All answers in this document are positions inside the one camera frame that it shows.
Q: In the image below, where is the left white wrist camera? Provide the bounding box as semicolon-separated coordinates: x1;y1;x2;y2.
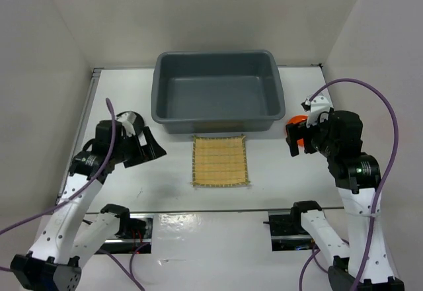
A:
116;111;138;137

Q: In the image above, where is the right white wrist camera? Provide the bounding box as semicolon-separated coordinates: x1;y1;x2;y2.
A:
301;95;332;128

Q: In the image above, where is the black round plate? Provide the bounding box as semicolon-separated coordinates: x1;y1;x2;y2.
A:
134;112;145;136

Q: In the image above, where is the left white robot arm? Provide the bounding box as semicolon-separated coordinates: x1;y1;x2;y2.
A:
10;118;166;290

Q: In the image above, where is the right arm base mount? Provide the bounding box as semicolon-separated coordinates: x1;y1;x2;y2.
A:
263;210;314;252

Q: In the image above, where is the bamboo placemat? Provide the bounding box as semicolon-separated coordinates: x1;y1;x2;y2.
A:
192;135;250;188

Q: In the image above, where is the orange plastic plate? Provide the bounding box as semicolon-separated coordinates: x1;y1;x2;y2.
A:
287;114;307;147

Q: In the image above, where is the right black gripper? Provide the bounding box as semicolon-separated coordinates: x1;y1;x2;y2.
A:
285;108;337;156

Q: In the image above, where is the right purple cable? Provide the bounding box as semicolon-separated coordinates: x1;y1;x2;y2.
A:
299;77;400;291

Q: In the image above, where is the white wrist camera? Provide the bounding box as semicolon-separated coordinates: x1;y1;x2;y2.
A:
301;95;332;128
116;111;138;137

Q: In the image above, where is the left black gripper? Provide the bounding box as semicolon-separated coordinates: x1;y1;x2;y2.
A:
112;126;167;167

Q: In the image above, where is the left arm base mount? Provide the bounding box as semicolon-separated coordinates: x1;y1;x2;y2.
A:
78;213;153;254

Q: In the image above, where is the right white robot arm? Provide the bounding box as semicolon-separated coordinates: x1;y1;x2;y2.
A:
286;110;405;290

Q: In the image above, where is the grey plastic bin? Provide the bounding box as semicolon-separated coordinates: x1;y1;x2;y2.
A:
151;50;286;134

